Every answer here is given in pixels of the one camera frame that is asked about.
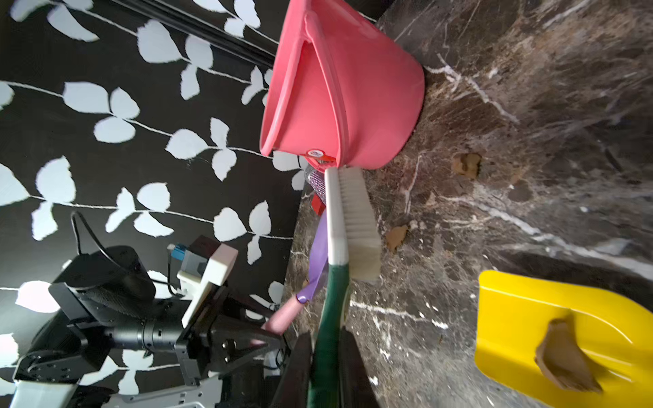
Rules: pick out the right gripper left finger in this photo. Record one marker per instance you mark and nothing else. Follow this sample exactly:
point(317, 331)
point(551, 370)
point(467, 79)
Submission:
point(292, 391)

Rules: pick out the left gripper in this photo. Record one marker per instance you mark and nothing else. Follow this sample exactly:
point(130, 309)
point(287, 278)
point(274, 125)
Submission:
point(224, 335)

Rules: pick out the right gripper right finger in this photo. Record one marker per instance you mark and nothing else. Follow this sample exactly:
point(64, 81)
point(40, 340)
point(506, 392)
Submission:
point(354, 385)

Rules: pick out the purple square shovel pink handle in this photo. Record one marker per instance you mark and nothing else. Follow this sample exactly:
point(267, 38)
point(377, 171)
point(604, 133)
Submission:
point(318, 267)

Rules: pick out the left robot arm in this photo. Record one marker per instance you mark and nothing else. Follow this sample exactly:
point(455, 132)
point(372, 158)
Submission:
point(107, 302)

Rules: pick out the pink plastic bucket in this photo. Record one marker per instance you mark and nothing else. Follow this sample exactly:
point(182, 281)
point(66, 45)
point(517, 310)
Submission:
point(342, 93)

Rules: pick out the red small block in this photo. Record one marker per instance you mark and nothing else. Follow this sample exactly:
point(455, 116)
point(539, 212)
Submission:
point(318, 205)

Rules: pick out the purple glitter microphone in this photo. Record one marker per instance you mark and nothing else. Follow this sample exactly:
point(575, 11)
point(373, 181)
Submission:
point(317, 181)

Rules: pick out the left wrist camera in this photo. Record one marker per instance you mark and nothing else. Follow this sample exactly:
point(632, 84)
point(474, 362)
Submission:
point(205, 264)

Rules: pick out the yellow shovel wooden handle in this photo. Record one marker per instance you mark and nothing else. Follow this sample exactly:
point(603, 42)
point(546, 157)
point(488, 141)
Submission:
point(564, 345)

